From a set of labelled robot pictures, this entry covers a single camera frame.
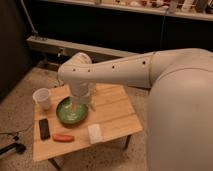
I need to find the long wooden shelf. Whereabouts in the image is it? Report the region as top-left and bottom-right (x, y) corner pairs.
(42, 0), (213, 22)

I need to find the green bowl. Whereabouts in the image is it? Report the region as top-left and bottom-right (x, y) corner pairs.
(56, 97), (88, 125)

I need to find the orange carrot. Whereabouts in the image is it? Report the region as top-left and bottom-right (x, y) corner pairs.
(52, 134), (74, 142)

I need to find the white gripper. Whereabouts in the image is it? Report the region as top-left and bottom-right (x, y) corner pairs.
(69, 83), (96, 113)

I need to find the white sponge block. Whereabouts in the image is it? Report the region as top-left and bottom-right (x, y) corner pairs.
(88, 124), (103, 144)

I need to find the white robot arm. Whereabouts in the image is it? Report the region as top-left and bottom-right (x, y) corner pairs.
(58, 48), (213, 171)

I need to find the black cable on floor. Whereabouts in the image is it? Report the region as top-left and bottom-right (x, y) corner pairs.
(0, 123), (35, 157)

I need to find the low metal rail base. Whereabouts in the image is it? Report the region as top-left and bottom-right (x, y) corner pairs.
(27, 36), (135, 62)

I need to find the small wooden table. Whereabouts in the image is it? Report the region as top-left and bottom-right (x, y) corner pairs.
(33, 84), (143, 162)

